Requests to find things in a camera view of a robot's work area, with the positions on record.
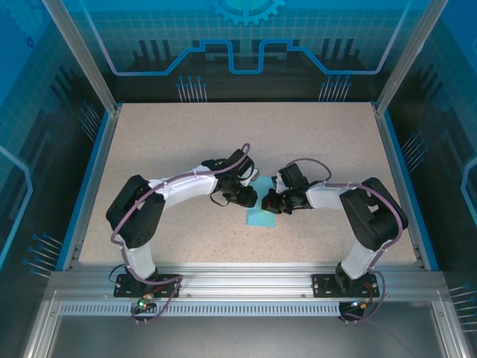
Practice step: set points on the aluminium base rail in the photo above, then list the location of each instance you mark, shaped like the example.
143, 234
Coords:
242, 277

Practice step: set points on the aluminium frame post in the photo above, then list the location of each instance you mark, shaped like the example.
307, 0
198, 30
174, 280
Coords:
85, 56
407, 56

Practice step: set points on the light blue paper sheet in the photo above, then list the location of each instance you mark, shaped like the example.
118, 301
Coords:
261, 220

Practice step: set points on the aluminium table side rail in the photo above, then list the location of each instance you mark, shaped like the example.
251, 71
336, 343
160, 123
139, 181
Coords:
97, 175
395, 175

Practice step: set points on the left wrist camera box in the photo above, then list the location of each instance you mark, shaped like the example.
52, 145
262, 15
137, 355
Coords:
253, 177

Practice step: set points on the metal tray panel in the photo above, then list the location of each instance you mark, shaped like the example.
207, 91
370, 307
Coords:
238, 335

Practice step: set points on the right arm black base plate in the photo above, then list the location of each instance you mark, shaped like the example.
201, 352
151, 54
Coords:
324, 285

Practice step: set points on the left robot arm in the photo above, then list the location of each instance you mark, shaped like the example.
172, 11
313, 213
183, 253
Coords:
138, 216

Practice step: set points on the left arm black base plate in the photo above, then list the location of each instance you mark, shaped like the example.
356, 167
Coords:
126, 287

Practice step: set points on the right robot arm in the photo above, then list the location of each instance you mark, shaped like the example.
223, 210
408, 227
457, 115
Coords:
372, 216

